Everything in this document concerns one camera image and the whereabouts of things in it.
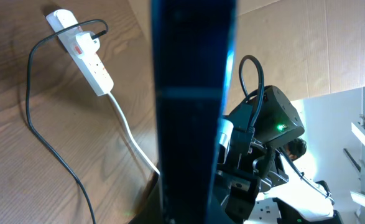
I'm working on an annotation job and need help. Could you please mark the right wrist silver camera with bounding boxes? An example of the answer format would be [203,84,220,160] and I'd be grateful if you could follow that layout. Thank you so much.
[218,118,234,164]

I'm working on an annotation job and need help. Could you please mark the Samsung Galaxy smartphone blue screen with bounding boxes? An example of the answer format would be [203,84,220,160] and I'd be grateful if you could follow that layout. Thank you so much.
[151,0,237,223]

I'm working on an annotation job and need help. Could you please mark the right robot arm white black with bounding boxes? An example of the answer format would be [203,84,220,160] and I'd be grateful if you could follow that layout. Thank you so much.
[209,86,342,223]

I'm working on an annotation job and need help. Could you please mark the white power strip red switches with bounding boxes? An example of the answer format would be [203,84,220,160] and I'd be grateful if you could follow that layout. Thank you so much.
[46,9,114,96]

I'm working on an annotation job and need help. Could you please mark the brown cardboard panel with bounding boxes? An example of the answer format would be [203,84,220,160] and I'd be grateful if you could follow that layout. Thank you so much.
[130,0,365,103]

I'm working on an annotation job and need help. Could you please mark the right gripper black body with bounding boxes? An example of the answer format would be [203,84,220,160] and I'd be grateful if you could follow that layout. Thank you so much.
[213,103,289,223]

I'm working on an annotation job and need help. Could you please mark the black USB charging cable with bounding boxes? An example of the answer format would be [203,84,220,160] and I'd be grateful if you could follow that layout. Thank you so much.
[25,19,109,224]

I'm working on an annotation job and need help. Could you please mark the person with dark hair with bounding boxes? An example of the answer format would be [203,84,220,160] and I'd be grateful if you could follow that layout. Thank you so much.
[284,138,307,161]

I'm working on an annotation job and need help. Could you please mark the white USB charger plug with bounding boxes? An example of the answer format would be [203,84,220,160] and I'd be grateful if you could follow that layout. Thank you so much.
[74,31,100,58]

